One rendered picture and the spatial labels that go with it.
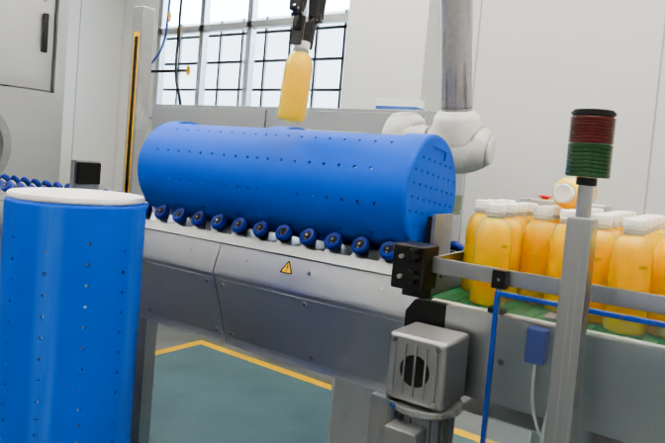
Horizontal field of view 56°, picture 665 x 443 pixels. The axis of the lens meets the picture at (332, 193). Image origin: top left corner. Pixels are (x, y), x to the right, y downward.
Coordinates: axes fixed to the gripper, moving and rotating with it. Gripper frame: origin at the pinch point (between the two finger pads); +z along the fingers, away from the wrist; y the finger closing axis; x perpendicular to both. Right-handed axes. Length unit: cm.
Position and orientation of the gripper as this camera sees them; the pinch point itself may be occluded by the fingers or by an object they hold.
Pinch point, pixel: (303, 34)
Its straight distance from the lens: 158.5
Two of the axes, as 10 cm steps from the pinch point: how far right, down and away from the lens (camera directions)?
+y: -5.6, -1.0, -8.3
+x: 8.2, 1.2, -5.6
